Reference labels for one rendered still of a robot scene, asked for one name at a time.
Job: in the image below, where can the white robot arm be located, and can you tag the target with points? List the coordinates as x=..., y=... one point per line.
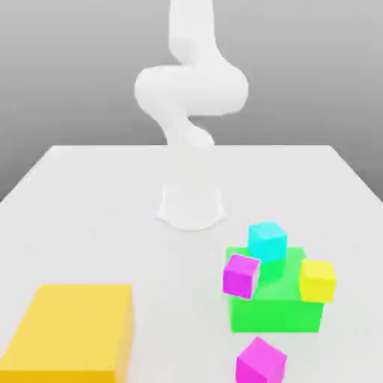
x=191, y=89

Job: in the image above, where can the small cyan cube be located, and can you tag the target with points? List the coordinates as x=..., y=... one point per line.
x=267, y=241

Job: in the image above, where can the small magenta cube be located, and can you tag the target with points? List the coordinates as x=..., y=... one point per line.
x=259, y=362
x=239, y=275

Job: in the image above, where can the small yellow cube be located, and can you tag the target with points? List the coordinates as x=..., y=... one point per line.
x=317, y=280

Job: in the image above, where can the large green box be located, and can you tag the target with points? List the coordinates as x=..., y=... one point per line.
x=278, y=311

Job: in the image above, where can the large orange box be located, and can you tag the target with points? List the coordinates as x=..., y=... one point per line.
x=68, y=332

